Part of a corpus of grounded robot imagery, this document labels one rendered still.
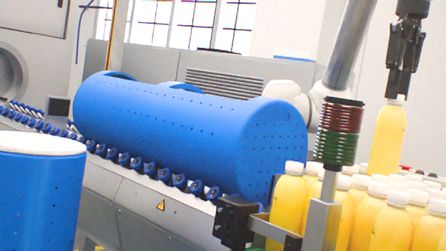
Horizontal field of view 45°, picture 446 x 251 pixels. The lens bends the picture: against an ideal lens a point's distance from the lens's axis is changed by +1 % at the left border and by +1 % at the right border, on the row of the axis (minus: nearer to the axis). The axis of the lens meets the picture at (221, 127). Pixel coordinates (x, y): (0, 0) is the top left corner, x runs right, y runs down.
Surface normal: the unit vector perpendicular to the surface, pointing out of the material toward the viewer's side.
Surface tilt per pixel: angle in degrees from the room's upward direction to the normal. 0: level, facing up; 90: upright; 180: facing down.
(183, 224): 70
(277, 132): 90
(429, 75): 90
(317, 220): 90
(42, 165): 90
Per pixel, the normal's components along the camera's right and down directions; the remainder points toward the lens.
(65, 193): 0.86, 0.18
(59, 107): 0.66, 0.17
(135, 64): -0.63, -0.04
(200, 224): -0.64, -0.39
